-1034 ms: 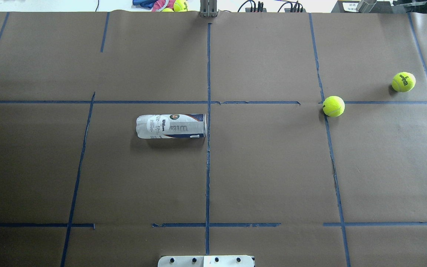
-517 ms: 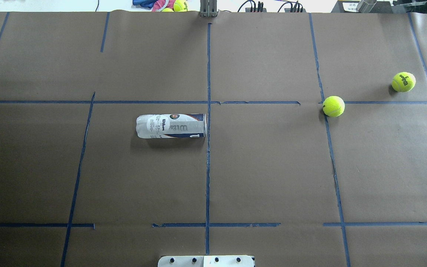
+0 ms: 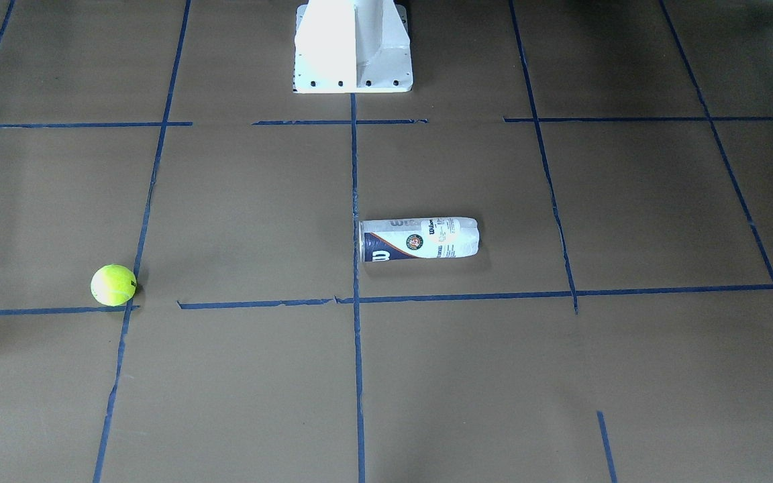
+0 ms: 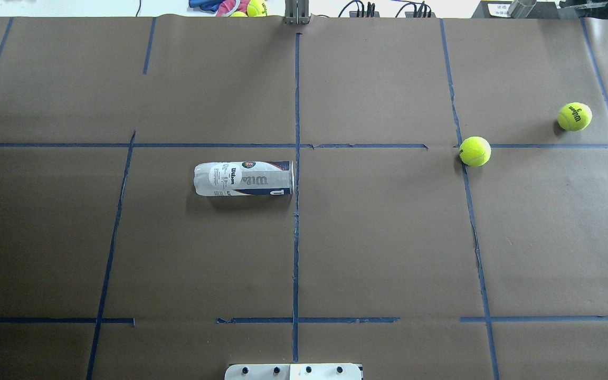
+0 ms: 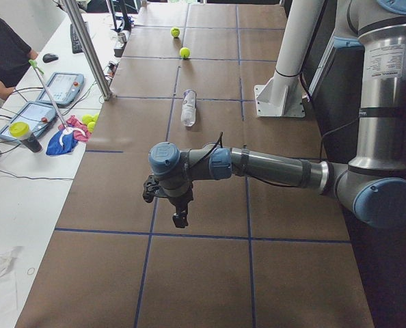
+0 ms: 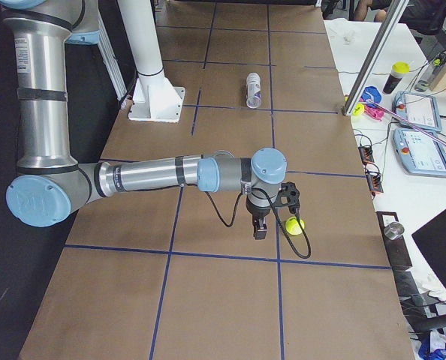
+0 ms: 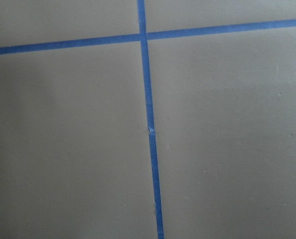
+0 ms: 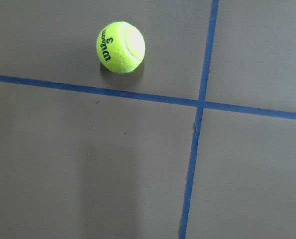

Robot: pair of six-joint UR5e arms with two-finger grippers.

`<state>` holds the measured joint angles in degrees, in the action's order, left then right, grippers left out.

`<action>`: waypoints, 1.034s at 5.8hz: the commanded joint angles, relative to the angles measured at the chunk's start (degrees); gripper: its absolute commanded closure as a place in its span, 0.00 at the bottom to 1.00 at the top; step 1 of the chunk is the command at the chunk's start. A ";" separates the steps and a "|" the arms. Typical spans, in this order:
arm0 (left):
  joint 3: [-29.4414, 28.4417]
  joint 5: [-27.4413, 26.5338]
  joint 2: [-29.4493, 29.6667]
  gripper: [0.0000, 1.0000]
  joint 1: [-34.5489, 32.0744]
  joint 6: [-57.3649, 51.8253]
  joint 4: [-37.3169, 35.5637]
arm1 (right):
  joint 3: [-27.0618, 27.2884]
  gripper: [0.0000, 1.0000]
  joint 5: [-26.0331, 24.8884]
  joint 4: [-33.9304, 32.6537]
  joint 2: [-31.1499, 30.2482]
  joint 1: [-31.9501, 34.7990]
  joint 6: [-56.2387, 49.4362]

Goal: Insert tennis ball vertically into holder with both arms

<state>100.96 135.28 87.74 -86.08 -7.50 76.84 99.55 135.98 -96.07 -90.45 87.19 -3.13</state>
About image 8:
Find yellow Wilson tennis ball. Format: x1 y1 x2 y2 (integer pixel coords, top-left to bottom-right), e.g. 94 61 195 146
96 21 146 74

